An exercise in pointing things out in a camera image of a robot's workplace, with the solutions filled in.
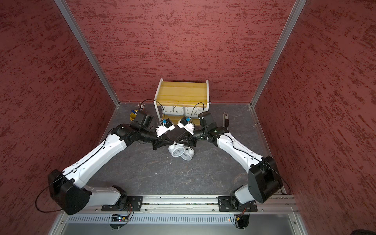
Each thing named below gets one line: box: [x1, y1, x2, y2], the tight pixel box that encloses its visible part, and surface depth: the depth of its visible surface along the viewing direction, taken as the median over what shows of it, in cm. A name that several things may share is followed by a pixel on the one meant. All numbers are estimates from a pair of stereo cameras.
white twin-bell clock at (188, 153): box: [180, 145, 195, 161], surface depth 86 cm
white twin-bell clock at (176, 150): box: [167, 141, 186, 158], surface depth 75 cm
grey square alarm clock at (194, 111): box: [184, 106, 208, 118], surface depth 89 cm
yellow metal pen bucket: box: [129, 109, 139, 122], surface depth 102 cm
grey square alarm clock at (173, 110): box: [162, 105, 185, 116], surface depth 92 cm
